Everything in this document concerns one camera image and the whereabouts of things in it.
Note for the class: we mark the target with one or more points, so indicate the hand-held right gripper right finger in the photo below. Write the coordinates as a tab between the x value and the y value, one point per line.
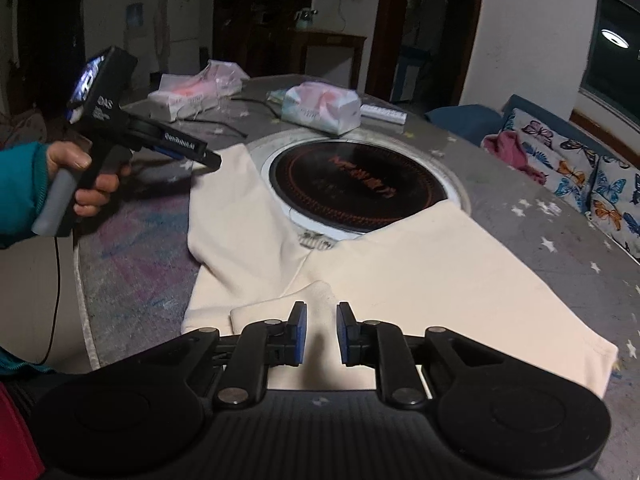
343	332

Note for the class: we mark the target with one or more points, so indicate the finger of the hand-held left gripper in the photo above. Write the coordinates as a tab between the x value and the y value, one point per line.
210	160

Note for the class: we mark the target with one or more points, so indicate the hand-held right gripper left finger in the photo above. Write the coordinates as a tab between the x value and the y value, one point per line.
299	332

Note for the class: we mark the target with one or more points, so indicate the cream garment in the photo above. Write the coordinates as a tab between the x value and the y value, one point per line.
400	270

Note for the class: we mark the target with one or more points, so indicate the person's left forearm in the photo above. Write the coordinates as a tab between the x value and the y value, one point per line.
22	195

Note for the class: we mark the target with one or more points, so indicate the person's left hand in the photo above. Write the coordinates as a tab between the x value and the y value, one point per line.
100	190

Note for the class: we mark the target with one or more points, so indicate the black-armed eyeglasses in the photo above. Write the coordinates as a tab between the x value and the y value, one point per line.
242	133

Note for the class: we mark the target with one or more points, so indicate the opened pink tissue pack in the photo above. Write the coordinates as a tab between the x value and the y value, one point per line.
190	92

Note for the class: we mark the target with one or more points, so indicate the dark door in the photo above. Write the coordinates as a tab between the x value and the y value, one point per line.
50	35

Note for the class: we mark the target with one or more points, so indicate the white refrigerator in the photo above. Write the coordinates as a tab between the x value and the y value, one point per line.
183	20

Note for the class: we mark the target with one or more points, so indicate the pastel tissue pack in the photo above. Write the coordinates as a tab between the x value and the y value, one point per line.
320	107

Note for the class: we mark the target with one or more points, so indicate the round black induction cooktop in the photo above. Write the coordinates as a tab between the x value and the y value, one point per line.
350	180

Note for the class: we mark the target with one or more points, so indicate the dark wooden shelf cabinet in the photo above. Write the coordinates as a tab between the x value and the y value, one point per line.
250	10

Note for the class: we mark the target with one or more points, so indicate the wooden side table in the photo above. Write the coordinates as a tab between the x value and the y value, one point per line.
325	50

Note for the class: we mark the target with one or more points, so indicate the light green kettle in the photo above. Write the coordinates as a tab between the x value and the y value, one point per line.
304	19

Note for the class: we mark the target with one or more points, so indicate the white remote control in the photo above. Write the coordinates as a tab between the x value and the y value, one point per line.
382	113

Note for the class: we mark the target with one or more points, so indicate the grey star-printed table cover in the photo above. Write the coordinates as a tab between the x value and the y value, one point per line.
525	240

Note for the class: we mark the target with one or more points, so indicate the pink cloth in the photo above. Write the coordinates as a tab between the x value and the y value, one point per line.
510	155

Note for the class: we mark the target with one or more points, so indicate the blue corner sofa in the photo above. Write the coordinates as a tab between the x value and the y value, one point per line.
465	120

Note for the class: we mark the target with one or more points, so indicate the person's body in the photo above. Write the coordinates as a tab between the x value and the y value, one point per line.
15	425

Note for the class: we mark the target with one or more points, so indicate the green-framed window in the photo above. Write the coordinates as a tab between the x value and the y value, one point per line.
615	60

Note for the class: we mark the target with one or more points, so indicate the brown wooden door frame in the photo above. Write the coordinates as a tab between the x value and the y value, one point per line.
385	25

